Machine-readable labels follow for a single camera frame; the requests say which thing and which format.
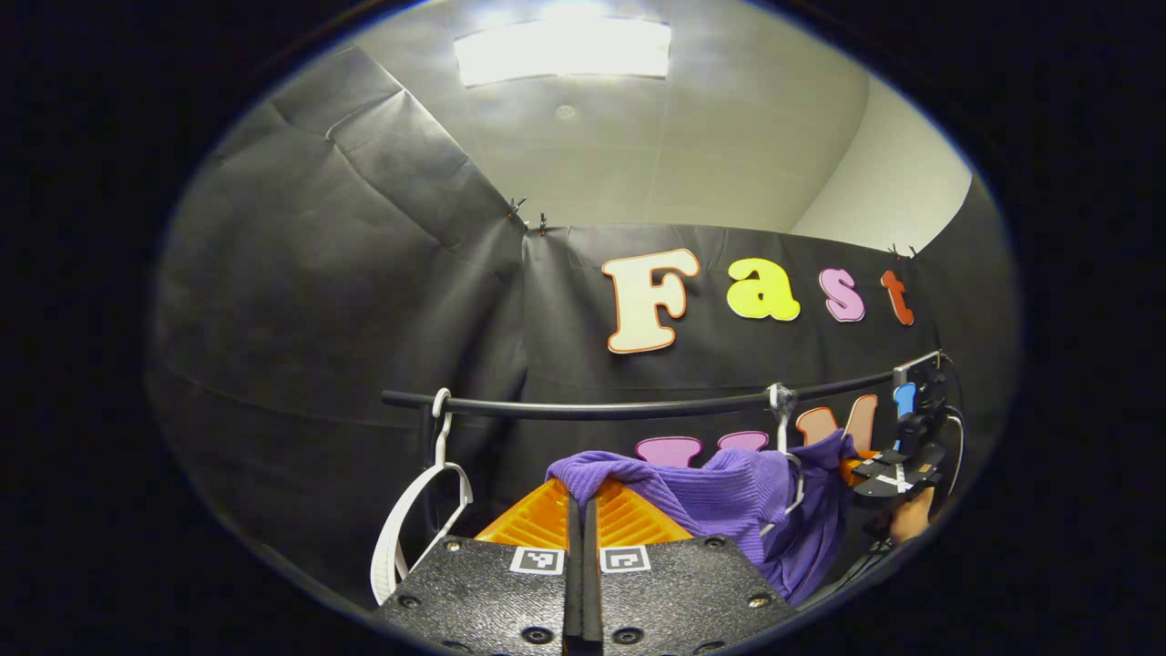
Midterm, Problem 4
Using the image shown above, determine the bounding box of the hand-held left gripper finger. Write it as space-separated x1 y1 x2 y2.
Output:
369 478 584 655
583 478 799 653

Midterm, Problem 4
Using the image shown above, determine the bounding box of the white clothes hanger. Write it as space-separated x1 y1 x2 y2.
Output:
761 383 807 538
371 387 475 607

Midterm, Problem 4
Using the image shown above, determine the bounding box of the purple shirt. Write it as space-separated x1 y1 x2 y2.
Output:
547 430 862 607

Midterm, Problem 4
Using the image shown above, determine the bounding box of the black clothes rack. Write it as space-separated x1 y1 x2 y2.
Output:
381 351 944 422

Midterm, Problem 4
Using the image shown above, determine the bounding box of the black backdrop cloth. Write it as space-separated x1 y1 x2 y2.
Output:
146 46 1017 611

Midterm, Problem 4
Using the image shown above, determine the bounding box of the ceiling light panel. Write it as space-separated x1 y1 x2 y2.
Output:
454 16 673 88

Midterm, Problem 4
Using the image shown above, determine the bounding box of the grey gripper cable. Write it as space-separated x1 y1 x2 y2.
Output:
944 405 968 500

